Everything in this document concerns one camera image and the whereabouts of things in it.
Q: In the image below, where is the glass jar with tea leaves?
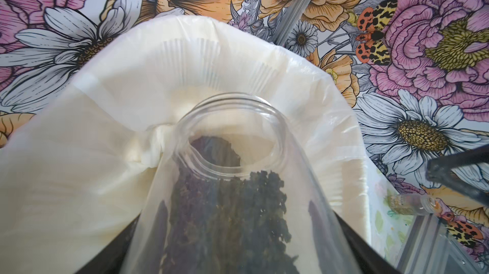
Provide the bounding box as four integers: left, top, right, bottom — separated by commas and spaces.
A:
120, 93, 360, 273

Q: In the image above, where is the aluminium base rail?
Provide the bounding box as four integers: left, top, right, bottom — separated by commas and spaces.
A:
396, 215, 488, 274

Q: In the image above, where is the small glass spice bottle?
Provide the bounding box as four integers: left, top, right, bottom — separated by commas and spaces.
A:
387, 194, 442, 216

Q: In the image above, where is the aluminium corner post right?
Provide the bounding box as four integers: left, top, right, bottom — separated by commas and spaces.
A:
268, 0, 311, 46

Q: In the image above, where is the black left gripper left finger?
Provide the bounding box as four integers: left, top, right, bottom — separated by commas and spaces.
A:
74, 201, 169, 274

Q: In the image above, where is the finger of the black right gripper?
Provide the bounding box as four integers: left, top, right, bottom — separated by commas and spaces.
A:
425, 145, 488, 207

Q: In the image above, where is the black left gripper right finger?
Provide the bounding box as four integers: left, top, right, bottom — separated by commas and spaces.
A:
307, 199, 402, 274

